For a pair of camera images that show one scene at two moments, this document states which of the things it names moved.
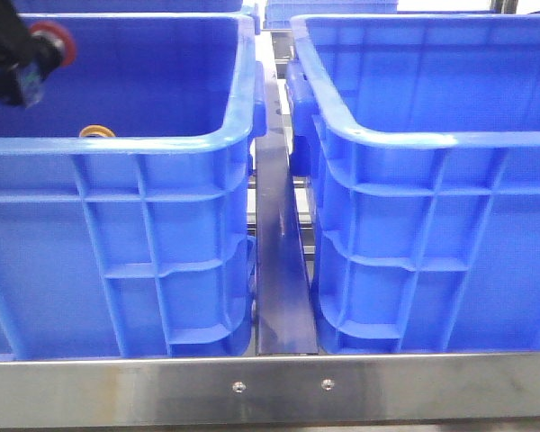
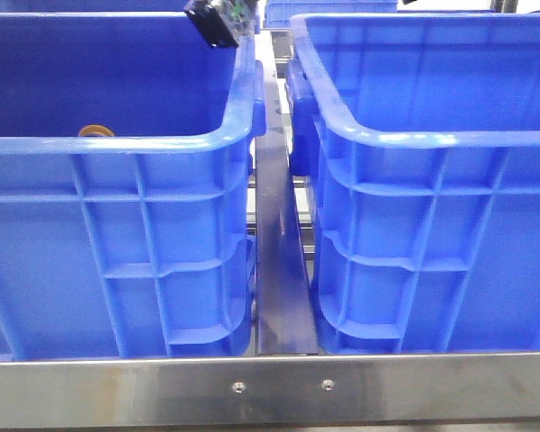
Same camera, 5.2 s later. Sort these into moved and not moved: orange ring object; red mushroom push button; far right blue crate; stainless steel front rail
Moved: red mushroom push button
Not moved: stainless steel front rail; far right blue crate; orange ring object
